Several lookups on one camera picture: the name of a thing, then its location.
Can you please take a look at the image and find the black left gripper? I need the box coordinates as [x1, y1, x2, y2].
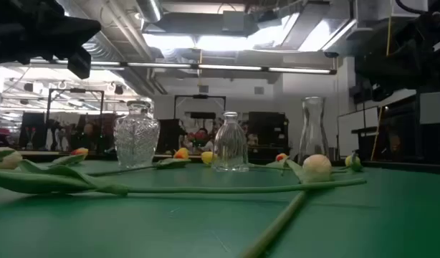
[49, 16, 102, 80]

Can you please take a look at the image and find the orange artificial tulip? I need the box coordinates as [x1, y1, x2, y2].
[85, 147, 192, 177]
[266, 153, 291, 176]
[49, 147, 90, 168]

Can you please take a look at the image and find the cream artificial tulip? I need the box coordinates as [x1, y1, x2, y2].
[0, 145, 24, 171]
[237, 153, 333, 258]

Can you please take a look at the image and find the yellow artificial tulip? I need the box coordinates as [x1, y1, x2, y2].
[330, 150, 364, 175]
[201, 150, 296, 171]
[0, 158, 368, 197]

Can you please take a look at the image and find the cut crystal glass vase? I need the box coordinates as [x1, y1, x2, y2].
[113, 100, 161, 169]

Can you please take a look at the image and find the ribbed clear glass bottle vase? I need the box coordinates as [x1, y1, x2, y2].
[211, 110, 249, 172]

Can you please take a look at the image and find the black board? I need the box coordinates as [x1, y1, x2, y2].
[159, 118, 187, 155]

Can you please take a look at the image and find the long ceiling strip light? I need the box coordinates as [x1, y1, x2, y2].
[29, 57, 338, 75]

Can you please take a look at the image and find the grey ceiling unit box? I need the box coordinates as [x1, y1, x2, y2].
[221, 9, 250, 36]

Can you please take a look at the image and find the person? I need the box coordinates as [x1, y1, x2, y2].
[186, 127, 216, 154]

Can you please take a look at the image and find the black cabinet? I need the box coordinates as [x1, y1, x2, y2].
[247, 110, 290, 161]

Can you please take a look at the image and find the tall clear glass carafe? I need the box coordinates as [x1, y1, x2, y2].
[297, 95, 330, 166]

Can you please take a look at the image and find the white board panel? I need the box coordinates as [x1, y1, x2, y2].
[337, 106, 381, 158]

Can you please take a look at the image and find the ribbed silver ventilation duct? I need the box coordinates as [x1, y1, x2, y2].
[82, 34, 118, 62]

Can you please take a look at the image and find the black frame stand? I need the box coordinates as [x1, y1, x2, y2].
[173, 94, 227, 121]
[46, 88, 105, 151]

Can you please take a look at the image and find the round silver ventilation duct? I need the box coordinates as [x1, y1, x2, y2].
[135, 0, 163, 23]

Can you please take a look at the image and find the rectangular silver air duct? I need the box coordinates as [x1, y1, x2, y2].
[282, 16, 359, 53]

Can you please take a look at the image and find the yellow hanging cable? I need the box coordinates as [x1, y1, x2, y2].
[370, 0, 393, 161]

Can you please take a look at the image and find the white wall panel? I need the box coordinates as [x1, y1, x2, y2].
[419, 90, 440, 125]

